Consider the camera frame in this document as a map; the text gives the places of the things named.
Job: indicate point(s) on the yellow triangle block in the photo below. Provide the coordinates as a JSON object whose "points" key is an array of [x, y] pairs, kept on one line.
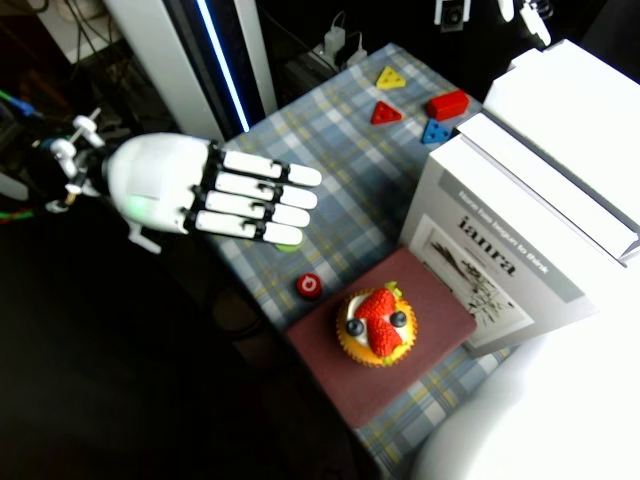
{"points": [[390, 80]]}

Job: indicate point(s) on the white column with blue light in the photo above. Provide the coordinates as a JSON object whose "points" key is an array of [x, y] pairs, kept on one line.
{"points": [[165, 65]]}

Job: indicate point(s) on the blue plaid tablecloth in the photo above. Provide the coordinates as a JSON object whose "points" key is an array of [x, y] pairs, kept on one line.
{"points": [[340, 165]]}

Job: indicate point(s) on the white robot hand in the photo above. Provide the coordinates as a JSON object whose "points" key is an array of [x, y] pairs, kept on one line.
{"points": [[155, 185]]}

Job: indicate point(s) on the red rectangular block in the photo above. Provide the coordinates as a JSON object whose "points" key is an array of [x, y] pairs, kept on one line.
{"points": [[447, 105]]}

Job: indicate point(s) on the white book with grey band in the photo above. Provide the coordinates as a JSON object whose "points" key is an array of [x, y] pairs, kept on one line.
{"points": [[500, 240]]}

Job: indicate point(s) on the power strip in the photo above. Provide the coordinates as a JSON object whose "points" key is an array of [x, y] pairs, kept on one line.
{"points": [[315, 62]]}

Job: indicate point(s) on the toy strawberry cupcake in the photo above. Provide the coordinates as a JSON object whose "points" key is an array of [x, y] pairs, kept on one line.
{"points": [[377, 325]]}

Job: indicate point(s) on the blue triangle block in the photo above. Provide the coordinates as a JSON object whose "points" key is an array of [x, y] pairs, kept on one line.
{"points": [[435, 132]]}

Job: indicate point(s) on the red triangle block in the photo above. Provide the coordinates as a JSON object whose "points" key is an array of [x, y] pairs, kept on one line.
{"points": [[385, 115]]}

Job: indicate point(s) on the small green disc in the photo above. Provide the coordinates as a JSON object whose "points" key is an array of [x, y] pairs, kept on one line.
{"points": [[286, 247]]}

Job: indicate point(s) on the white clip device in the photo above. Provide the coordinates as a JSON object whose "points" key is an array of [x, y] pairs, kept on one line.
{"points": [[535, 20]]}

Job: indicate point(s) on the maroon hardcover book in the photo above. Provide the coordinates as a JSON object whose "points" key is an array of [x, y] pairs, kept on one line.
{"points": [[340, 372]]}

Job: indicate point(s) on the red round button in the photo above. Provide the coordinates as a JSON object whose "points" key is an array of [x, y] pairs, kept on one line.
{"points": [[308, 286]]}

